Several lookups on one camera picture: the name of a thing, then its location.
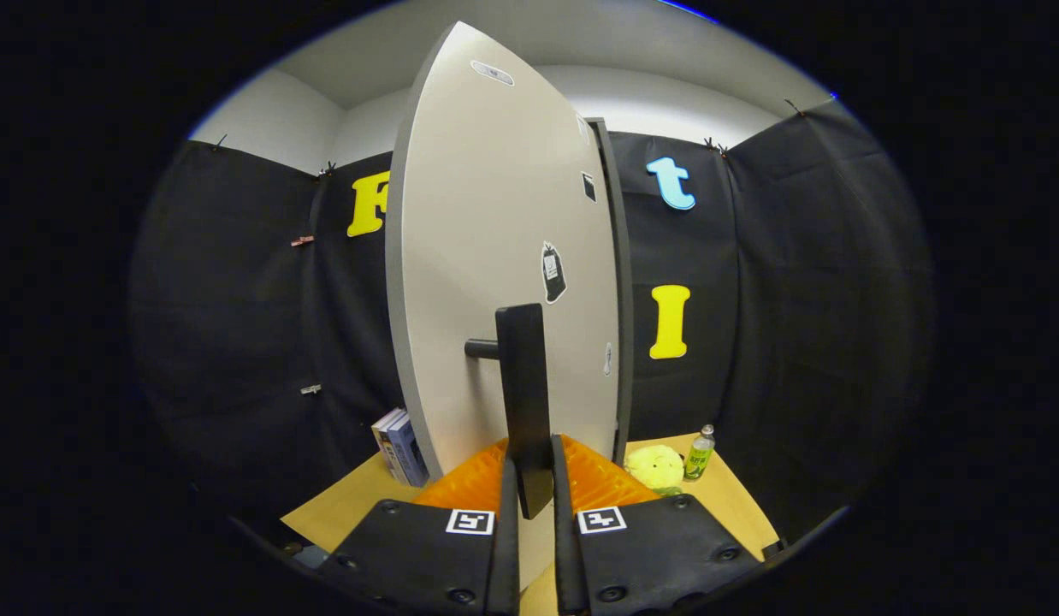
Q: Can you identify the green drink bottle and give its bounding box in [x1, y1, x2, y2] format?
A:
[683, 424, 717, 482]

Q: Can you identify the black door handle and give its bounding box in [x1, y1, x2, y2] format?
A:
[464, 303, 554, 520]

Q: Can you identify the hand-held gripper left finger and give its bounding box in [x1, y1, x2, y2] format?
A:
[320, 436, 520, 616]

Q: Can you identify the blue book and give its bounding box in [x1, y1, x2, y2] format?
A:
[384, 411, 429, 489]

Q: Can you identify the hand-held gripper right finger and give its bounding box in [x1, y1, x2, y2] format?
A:
[551, 434, 766, 616]

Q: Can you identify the white book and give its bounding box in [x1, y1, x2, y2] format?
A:
[371, 408, 406, 484]

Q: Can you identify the yellow plush toy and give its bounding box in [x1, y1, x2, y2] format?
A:
[624, 444, 686, 495]

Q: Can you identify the black backdrop cloth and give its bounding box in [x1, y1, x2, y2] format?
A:
[132, 98, 937, 548]

